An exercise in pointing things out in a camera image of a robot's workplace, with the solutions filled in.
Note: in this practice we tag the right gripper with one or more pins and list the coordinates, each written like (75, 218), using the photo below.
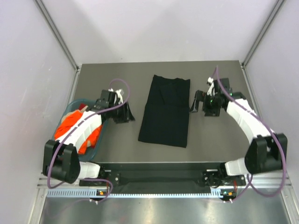
(202, 96)

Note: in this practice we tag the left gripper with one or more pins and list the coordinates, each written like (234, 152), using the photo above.
(126, 115)

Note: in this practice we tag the black t-shirt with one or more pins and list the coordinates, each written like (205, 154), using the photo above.
(166, 114)

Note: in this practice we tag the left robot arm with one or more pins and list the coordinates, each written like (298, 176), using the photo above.
(67, 156)

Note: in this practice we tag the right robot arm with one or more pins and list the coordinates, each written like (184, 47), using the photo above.
(265, 147)

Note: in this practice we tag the beige garment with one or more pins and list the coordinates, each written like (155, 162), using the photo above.
(70, 113)

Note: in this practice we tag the red garment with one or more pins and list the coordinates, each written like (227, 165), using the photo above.
(81, 106)

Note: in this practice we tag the teal plastic basket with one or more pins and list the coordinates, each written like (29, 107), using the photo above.
(95, 151)

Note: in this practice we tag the orange t-shirt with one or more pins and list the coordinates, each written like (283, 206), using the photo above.
(88, 127)

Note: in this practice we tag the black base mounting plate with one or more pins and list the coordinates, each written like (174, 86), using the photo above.
(165, 177)

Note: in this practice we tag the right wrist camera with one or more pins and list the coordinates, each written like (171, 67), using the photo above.
(215, 88)

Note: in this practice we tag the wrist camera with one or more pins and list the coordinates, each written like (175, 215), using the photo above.
(111, 97)
(215, 88)

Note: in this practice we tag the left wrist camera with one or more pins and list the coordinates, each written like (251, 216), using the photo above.
(111, 97)

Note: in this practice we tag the aluminium frame rail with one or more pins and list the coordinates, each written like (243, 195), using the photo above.
(268, 180)

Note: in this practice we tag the slotted cable duct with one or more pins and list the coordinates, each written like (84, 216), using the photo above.
(101, 193)

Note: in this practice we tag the right corner aluminium post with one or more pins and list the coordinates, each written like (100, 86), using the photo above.
(261, 34)

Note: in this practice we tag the corner aluminium post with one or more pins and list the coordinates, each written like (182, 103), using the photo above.
(261, 34)
(50, 22)

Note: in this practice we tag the left corner aluminium post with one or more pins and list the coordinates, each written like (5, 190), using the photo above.
(50, 22)

